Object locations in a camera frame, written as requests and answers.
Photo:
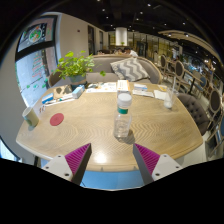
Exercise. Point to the person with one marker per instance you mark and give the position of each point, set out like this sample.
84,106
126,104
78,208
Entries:
133,53

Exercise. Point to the white paper sheet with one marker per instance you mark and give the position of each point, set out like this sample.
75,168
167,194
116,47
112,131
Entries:
143,93

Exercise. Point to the white napkin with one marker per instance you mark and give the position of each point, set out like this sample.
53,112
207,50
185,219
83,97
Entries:
160,95

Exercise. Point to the flat blue white packet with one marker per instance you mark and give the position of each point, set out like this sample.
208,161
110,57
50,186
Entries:
140,87

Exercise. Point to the standing white menu card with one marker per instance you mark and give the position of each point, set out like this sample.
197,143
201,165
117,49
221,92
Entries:
123,85

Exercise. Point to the beige round-backed chair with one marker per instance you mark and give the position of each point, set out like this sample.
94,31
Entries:
53,79

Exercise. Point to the small blue white box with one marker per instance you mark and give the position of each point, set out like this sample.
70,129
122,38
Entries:
47,98

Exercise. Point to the yellow card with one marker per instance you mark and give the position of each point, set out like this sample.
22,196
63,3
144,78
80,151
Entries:
162,88

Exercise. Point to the pill blister pack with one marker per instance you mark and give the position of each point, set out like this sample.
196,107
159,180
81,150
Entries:
42,109

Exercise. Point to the light blue tissue box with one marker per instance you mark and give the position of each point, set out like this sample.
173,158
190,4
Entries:
78,91

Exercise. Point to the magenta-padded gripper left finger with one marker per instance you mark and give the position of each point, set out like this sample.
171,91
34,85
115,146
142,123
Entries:
77,159

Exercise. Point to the watermelon-print white mug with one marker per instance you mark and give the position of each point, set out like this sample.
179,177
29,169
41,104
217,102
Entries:
31,117

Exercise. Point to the group of dining chairs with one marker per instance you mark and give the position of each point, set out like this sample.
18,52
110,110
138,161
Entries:
180,69

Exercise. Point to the grey curved sofa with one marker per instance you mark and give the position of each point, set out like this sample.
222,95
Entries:
100,63

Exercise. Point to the flat round red coaster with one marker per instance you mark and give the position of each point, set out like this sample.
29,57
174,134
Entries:
57,119

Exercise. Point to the white round pillar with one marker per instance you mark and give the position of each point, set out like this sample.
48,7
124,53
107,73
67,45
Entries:
121,36

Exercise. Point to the white printed pamphlet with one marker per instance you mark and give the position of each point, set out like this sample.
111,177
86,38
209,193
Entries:
101,87

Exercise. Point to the potted green leafy plant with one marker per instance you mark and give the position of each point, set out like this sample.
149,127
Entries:
75,66

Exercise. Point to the framed food poster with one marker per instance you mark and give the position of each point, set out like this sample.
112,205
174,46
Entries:
36,33

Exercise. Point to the grey tufted armchair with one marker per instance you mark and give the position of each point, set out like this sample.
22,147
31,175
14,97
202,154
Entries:
196,111

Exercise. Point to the clear plastic water bottle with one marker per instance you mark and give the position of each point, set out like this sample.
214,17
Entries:
122,123

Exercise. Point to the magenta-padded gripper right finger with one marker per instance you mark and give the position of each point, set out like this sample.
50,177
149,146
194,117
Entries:
148,159

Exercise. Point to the clear drinking glass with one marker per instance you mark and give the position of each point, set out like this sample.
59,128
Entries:
170,99

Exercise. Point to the group of ceiling lights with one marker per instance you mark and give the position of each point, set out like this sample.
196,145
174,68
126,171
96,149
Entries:
149,5

